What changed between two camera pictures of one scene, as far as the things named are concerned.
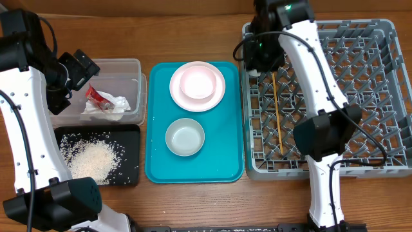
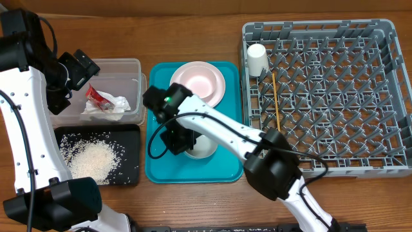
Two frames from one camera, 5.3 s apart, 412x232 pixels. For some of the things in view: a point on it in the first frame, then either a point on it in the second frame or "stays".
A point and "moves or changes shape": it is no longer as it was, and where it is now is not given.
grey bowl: x=185 y=136 moves or changes shape
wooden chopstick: x=281 y=149 stays
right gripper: x=254 y=60 to x=177 y=142
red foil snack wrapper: x=102 y=103 stays
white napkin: x=121 y=105 stays
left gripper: x=82 y=72 stays
